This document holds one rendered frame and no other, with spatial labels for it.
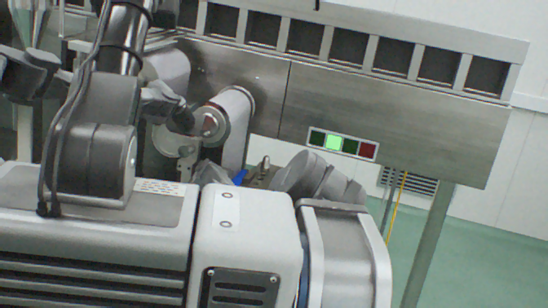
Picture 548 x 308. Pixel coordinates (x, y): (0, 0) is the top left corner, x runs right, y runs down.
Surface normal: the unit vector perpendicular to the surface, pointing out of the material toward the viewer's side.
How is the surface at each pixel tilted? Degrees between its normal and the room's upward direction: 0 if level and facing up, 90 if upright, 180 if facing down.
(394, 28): 90
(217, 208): 0
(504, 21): 90
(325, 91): 90
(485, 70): 90
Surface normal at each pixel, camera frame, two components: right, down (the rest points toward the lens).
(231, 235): 0.17, -0.92
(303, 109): -0.25, 0.30
